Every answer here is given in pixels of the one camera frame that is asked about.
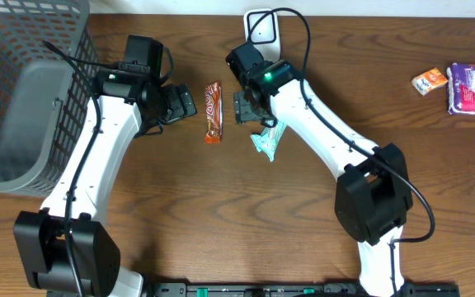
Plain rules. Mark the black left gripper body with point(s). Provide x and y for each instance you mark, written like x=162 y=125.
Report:
x=181 y=104

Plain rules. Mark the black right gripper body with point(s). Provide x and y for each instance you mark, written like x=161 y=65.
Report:
x=261 y=112

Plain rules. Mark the orange brown chocolate bar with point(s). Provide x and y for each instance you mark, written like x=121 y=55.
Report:
x=214 y=114

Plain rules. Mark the teal wrapper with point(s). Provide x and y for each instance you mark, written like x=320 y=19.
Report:
x=267 y=141

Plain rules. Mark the small orange snack packet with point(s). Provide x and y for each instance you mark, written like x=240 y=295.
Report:
x=429 y=81

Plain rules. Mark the red purple snack packet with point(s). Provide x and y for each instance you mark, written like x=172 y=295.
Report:
x=461 y=89

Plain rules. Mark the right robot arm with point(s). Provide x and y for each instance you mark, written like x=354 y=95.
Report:
x=372 y=192

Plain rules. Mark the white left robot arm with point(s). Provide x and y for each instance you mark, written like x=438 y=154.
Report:
x=64 y=247

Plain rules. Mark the white barcode scanner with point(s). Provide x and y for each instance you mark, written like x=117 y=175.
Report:
x=266 y=35

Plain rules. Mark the dark grey plastic basket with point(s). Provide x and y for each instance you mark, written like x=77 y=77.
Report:
x=46 y=57

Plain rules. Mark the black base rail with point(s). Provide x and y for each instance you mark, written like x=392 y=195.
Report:
x=273 y=290

